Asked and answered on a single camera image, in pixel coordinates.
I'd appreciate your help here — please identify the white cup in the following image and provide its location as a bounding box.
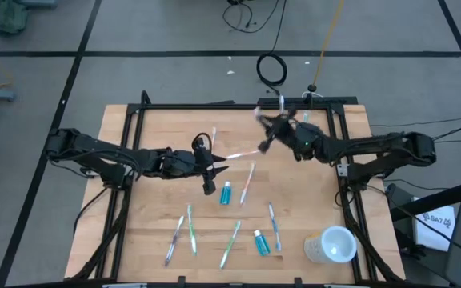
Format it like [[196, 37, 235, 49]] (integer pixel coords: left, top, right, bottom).
[[303, 225, 358, 265]]

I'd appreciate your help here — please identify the black coiled cable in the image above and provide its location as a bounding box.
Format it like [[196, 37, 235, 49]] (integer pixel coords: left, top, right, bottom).
[[255, 0, 289, 96]]

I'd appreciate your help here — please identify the green toothbrush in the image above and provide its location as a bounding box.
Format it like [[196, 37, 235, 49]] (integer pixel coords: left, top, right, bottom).
[[186, 203, 198, 257], [218, 219, 243, 271]]

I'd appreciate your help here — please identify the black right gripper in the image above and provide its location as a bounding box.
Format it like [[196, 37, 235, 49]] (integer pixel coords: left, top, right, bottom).
[[258, 110, 302, 154]]

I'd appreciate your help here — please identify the yellow hanging cord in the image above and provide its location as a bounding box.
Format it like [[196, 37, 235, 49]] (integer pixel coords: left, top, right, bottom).
[[313, 0, 346, 87]]

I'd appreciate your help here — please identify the blue toothbrush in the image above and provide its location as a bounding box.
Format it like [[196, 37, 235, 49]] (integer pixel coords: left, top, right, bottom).
[[267, 202, 283, 253]]

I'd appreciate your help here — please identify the thin black floor cable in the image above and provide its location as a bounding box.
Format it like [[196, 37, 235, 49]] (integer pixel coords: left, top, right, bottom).
[[370, 115, 461, 128]]

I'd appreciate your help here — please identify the black metal table frame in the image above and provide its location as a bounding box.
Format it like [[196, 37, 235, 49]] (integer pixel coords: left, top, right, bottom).
[[68, 90, 406, 283]]

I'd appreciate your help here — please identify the black looped cable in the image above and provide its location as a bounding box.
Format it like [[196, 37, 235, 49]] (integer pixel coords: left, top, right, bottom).
[[221, 0, 282, 34]]

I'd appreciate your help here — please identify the white labelled box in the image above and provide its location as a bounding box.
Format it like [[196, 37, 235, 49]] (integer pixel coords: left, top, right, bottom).
[[412, 195, 456, 253]]

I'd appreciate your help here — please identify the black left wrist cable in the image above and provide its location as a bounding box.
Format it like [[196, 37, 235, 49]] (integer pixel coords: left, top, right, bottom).
[[191, 132, 214, 151]]

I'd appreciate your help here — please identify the purple toothbrush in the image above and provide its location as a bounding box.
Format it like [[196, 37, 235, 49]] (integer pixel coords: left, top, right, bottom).
[[164, 214, 186, 268]]

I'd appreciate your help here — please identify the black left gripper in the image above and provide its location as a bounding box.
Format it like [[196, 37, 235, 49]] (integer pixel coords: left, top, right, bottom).
[[178, 138, 230, 196]]

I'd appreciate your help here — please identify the pink white toothbrush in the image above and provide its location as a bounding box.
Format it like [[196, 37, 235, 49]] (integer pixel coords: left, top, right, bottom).
[[239, 160, 258, 207]]

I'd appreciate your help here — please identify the small teal mouthwash bottle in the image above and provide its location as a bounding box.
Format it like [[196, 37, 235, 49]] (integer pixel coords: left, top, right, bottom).
[[219, 180, 233, 206], [253, 229, 272, 258]]

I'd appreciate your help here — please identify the black diagonal beam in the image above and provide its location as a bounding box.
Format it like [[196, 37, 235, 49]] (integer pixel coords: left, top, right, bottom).
[[389, 175, 461, 222]]

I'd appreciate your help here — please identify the green bag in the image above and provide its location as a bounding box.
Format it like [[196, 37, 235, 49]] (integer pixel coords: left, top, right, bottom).
[[0, 0, 30, 35]]

